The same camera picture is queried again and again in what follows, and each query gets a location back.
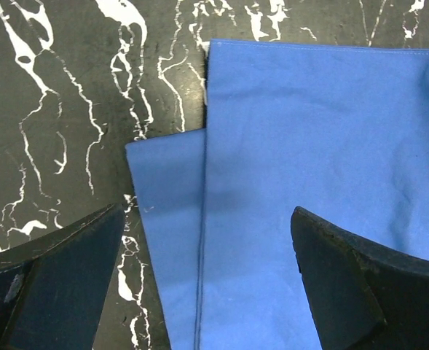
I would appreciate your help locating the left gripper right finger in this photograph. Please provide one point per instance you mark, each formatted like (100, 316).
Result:
(362, 295)

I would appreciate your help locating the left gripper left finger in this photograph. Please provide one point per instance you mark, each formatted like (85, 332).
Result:
(53, 288)

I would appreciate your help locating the blue surgical cloth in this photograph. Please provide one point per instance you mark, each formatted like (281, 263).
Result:
(340, 131)

